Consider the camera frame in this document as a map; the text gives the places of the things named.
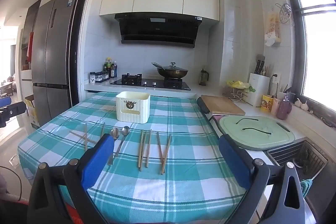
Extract cream utensil holder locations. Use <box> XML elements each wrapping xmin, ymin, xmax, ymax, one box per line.
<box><xmin>116</xmin><ymin>91</ymin><xmax>151</xmax><ymax>124</ymax></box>

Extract grey refrigerator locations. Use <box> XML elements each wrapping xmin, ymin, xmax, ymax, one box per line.
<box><xmin>31</xmin><ymin>0</ymin><xmax>80</xmax><ymax>126</ymax></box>

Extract green cutting board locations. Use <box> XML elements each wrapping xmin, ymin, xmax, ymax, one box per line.
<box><xmin>219</xmin><ymin>116</ymin><xmax>295</xmax><ymax>151</ymax></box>

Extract black range hood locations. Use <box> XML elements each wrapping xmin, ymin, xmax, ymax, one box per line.
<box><xmin>114</xmin><ymin>13</ymin><xmax>203</xmax><ymax>48</ymax></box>

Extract metal spoon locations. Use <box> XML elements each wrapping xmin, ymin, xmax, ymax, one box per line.
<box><xmin>114</xmin><ymin>126</ymin><xmax>131</xmax><ymax>158</ymax></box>
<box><xmin>107</xmin><ymin>128</ymin><xmax>120</xmax><ymax>166</ymax></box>

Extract dark french press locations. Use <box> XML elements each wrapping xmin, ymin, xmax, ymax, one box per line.
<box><xmin>199</xmin><ymin>68</ymin><xmax>209</xmax><ymax>86</ymax></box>

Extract glass wok lid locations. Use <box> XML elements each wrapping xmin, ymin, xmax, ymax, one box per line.
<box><xmin>160</xmin><ymin>62</ymin><xmax>185</xmax><ymax>71</ymax></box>

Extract black cable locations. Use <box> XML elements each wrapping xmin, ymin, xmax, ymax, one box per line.
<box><xmin>0</xmin><ymin>166</ymin><xmax>25</xmax><ymax>202</ymax></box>

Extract pink cup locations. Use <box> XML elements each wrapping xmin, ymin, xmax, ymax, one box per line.
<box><xmin>270</xmin><ymin>97</ymin><xmax>281</xmax><ymax>115</ymax></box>

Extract hanging printed bag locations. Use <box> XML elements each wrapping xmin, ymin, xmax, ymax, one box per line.
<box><xmin>264</xmin><ymin>11</ymin><xmax>282</xmax><ymax>47</ymax></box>

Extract yellow carton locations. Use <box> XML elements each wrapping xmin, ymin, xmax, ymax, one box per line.
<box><xmin>262</xmin><ymin>94</ymin><xmax>275</xmax><ymax>111</ymax></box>

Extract black gas stove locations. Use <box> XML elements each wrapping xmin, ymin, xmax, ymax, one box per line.
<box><xmin>110</xmin><ymin>73</ymin><xmax>191</xmax><ymax>90</ymax></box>

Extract garlic bulbs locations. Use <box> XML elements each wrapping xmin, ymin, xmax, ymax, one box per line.
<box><xmin>294</xmin><ymin>98</ymin><xmax>308</xmax><ymax>111</ymax></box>

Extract wooden chopstick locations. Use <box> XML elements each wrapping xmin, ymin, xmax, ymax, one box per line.
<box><xmin>140</xmin><ymin>132</ymin><xmax>146</xmax><ymax>171</ymax></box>
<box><xmin>69</xmin><ymin>131</ymin><xmax>97</xmax><ymax>143</ymax></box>
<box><xmin>146</xmin><ymin>129</ymin><xmax>152</xmax><ymax>168</ymax></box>
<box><xmin>138</xmin><ymin>129</ymin><xmax>144</xmax><ymax>169</ymax></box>
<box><xmin>157</xmin><ymin>132</ymin><xmax>166</xmax><ymax>175</ymax></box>
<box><xmin>160</xmin><ymin>135</ymin><xmax>172</xmax><ymax>175</ymax></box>

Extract wooden cutting board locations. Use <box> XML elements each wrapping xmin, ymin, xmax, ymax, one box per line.
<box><xmin>201</xmin><ymin>95</ymin><xmax>246</xmax><ymax>115</ymax></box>

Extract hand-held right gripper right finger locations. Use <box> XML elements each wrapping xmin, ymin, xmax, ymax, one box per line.
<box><xmin>219</xmin><ymin>134</ymin><xmax>309</xmax><ymax>224</ymax></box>

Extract cardboard box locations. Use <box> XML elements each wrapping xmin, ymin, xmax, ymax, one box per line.
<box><xmin>25</xmin><ymin>95</ymin><xmax>40</xmax><ymax>127</ymax></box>

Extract teal dish cloth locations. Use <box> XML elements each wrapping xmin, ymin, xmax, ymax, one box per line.
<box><xmin>301</xmin><ymin>179</ymin><xmax>313</xmax><ymax>198</ymax></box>

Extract wire trivet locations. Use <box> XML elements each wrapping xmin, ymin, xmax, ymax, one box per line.
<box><xmin>275</xmin><ymin>3</ymin><xmax>292</xmax><ymax>25</ymax></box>

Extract black wok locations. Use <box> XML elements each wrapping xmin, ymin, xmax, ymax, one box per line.
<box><xmin>152</xmin><ymin>63</ymin><xmax>189</xmax><ymax>80</ymax></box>

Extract teal checked tablecloth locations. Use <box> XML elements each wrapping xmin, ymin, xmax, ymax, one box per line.
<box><xmin>18</xmin><ymin>91</ymin><xmax>248</xmax><ymax>224</ymax></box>

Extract red hanging cloth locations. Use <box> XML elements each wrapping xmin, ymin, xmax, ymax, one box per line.
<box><xmin>27</xmin><ymin>32</ymin><xmax>34</xmax><ymax>63</ymax></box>

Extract purple soap bottle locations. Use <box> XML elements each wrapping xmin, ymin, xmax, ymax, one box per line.
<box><xmin>276</xmin><ymin>93</ymin><xmax>292</xmax><ymax>120</ymax></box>

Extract window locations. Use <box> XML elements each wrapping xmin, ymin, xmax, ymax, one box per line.
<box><xmin>273</xmin><ymin>0</ymin><xmax>336</xmax><ymax>130</ymax></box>

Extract steel sink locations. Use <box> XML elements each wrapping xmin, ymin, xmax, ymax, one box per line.
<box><xmin>267</xmin><ymin>137</ymin><xmax>328</xmax><ymax>180</ymax></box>

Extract wire fruit basket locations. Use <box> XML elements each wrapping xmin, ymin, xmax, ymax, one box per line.
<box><xmin>223</xmin><ymin>80</ymin><xmax>256</xmax><ymax>103</ymax></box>

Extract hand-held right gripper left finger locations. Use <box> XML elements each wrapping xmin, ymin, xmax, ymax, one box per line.
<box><xmin>27</xmin><ymin>133</ymin><xmax>116</xmax><ymax>224</ymax></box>

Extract white knife block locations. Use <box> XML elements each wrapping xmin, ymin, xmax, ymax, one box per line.
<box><xmin>248</xmin><ymin>72</ymin><xmax>271</xmax><ymax>107</ymax></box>

